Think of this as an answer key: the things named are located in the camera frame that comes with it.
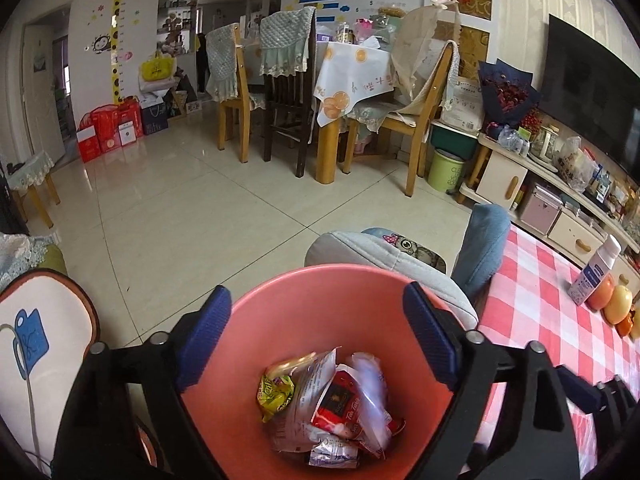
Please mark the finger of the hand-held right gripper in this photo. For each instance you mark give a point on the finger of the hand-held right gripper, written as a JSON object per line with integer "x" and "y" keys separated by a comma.
{"x": 580, "y": 390}

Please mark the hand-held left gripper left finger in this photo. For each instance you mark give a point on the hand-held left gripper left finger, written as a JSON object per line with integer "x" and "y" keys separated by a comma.
{"x": 205, "y": 340}

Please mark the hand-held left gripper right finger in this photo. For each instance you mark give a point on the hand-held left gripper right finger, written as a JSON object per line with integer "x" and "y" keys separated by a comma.
{"x": 430, "y": 340}

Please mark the clear plastic bag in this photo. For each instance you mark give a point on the clear plastic bag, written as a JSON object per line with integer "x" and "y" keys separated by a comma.
{"x": 371, "y": 390}

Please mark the yellow green snack packet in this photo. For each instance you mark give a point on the yellow green snack packet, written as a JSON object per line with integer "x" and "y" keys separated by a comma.
{"x": 275, "y": 392}

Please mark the red white snack packet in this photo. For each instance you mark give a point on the red white snack packet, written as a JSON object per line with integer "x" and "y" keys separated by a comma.
{"x": 340, "y": 400}

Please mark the pink plastic bucket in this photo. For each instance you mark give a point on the pink plastic bucket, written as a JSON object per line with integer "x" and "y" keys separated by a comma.
{"x": 320, "y": 320}

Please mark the grey wet wipe packet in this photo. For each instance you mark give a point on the grey wet wipe packet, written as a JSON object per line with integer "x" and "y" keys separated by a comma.
{"x": 300, "y": 410}

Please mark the light green trash can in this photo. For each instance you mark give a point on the light green trash can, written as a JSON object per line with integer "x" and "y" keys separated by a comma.
{"x": 446, "y": 172}

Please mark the orange tangerine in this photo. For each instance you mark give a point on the orange tangerine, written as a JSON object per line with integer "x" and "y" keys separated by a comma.
{"x": 627, "y": 325}

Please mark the large yellow apple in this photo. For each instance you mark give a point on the large yellow apple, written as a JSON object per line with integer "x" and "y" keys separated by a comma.
{"x": 619, "y": 305}

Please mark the red apple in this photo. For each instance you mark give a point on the red apple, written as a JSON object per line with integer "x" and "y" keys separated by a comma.
{"x": 600, "y": 295}

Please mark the grey owl print cushion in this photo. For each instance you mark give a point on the grey owl print cushion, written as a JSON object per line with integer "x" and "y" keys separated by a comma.
{"x": 370, "y": 255}

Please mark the blue denim cushion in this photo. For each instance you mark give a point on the blue denim cushion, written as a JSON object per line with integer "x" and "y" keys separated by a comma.
{"x": 480, "y": 245}

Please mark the white bottle blue label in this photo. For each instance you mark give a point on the white bottle blue label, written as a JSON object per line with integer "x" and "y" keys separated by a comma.
{"x": 592, "y": 275}

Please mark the pink checkered tablecloth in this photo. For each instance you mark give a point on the pink checkered tablecloth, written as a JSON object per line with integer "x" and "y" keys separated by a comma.
{"x": 540, "y": 280}

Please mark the white cushion brown trim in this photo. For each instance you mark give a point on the white cushion brown trim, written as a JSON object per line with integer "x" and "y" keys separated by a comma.
{"x": 45, "y": 350}

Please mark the pink storage box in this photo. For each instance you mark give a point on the pink storage box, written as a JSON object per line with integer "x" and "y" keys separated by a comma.
{"x": 540, "y": 207}

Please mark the clear plastic water bottle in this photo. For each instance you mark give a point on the clear plastic water bottle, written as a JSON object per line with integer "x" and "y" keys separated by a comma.
{"x": 602, "y": 182}

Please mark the light wooden chair beige cushion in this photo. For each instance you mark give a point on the light wooden chair beige cushion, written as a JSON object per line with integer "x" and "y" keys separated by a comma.
{"x": 420, "y": 125}

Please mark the pack of small water bottles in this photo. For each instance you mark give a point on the pack of small water bottles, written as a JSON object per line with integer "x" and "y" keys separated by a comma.
{"x": 515, "y": 140}

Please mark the plastic bag of food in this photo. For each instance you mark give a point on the plastic bag of food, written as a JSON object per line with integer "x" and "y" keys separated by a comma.
{"x": 577, "y": 162}

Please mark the glass kettle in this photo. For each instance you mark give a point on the glass kettle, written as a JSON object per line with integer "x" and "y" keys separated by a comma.
{"x": 544, "y": 142}

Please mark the dark blue gift bag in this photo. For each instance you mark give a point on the dark blue gift bag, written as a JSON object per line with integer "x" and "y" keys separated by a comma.
{"x": 155, "y": 117}

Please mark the red gift box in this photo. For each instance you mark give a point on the red gift box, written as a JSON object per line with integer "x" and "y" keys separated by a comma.
{"x": 130, "y": 122}
{"x": 102, "y": 132}

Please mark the white rice bag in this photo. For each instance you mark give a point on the white rice bag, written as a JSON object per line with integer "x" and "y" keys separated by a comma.
{"x": 462, "y": 105}

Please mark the small stool lace cover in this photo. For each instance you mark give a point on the small stool lace cover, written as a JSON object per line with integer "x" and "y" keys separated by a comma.
{"x": 27, "y": 170}

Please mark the dark blue flower bouquet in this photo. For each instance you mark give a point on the dark blue flower bouquet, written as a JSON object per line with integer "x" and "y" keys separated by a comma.
{"x": 507, "y": 92}

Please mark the dark wooden chair crochet cover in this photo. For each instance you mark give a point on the dark wooden chair crochet cover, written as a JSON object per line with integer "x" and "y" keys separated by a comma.
{"x": 287, "y": 90}

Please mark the light wooden chair crochet cover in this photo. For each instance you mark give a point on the light wooden chair crochet cover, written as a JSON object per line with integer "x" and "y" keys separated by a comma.
{"x": 225, "y": 70}

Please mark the dining table orange print cloth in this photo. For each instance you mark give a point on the dining table orange print cloth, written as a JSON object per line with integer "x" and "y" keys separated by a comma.
{"x": 350, "y": 80}

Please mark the yellow tote bag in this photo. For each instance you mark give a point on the yellow tote bag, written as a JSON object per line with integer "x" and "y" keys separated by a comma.
{"x": 157, "y": 67}

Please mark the beige cloth apron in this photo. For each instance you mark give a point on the beige cloth apron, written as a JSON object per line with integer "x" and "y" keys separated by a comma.
{"x": 420, "y": 50}

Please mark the black television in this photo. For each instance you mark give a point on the black television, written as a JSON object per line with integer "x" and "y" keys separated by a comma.
{"x": 595, "y": 90}

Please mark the giraffe height wall sticker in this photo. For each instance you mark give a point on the giraffe height wall sticker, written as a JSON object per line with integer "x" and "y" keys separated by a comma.
{"x": 120, "y": 40}

